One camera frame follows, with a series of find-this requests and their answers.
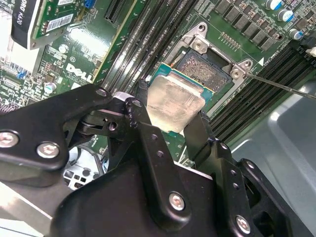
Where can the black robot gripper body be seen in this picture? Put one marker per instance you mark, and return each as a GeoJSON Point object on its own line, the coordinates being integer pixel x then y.
{"type": "Point", "coordinates": [111, 209]}

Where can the silver topped CPU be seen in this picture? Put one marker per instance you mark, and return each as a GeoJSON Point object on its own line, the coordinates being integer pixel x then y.
{"type": "Point", "coordinates": [172, 101]}

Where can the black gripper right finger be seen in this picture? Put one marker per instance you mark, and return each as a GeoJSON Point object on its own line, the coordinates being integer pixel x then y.
{"type": "Point", "coordinates": [227, 177]}

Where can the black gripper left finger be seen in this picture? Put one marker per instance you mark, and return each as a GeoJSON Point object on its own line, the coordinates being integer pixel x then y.
{"type": "Point", "coordinates": [61, 116]}

